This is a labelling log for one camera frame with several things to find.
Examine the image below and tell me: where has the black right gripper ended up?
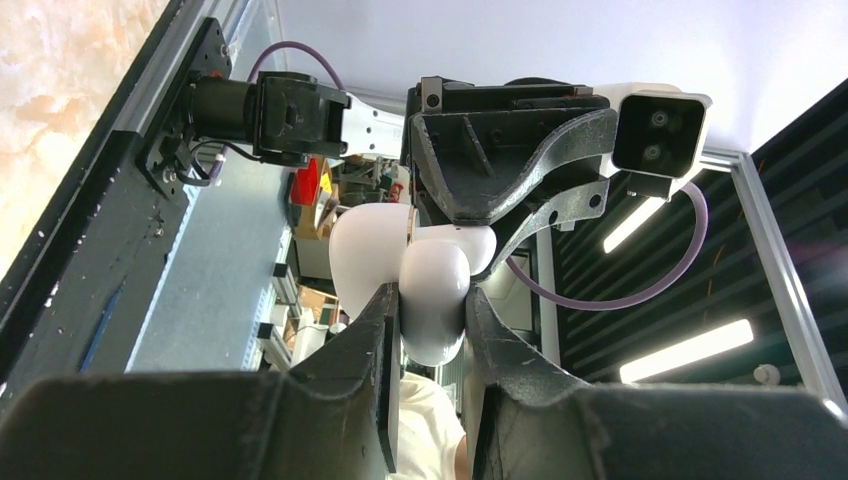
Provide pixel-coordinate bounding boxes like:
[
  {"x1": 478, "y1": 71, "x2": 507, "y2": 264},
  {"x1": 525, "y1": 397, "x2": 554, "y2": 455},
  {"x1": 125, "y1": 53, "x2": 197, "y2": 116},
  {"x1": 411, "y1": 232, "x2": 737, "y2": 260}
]
[{"x1": 401, "y1": 76, "x2": 618, "y2": 283}]

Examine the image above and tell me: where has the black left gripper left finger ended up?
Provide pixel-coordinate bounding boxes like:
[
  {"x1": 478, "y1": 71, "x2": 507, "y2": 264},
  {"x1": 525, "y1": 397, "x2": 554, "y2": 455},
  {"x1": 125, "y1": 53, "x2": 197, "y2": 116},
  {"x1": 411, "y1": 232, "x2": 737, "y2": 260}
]
[{"x1": 1, "y1": 284, "x2": 399, "y2": 479}]

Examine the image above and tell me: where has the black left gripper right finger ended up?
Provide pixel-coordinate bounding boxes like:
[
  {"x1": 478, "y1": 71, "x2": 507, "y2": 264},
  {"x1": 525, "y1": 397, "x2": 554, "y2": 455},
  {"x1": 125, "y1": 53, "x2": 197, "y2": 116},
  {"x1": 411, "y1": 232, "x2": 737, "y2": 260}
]
[{"x1": 463, "y1": 287, "x2": 847, "y2": 479}]

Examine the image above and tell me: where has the white earbud charging case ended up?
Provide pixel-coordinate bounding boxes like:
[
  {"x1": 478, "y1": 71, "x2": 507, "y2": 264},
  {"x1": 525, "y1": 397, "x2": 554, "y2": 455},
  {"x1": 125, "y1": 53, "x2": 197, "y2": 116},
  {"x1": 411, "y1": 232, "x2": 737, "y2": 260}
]
[{"x1": 328, "y1": 203, "x2": 497, "y2": 367}]

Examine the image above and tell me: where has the person with glasses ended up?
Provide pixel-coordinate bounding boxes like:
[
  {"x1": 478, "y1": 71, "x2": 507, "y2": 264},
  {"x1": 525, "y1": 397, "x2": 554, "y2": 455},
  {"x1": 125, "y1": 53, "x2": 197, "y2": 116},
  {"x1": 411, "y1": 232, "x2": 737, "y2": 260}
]
[{"x1": 388, "y1": 372, "x2": 470, "y2": 480}]

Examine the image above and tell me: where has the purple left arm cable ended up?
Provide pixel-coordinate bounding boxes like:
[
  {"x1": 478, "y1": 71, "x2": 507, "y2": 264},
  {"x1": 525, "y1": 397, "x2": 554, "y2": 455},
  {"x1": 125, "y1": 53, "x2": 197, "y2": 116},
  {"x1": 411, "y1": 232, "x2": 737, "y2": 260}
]
[{"x1": 247, "y1": 40, "x2": 347, "y2": 93}]

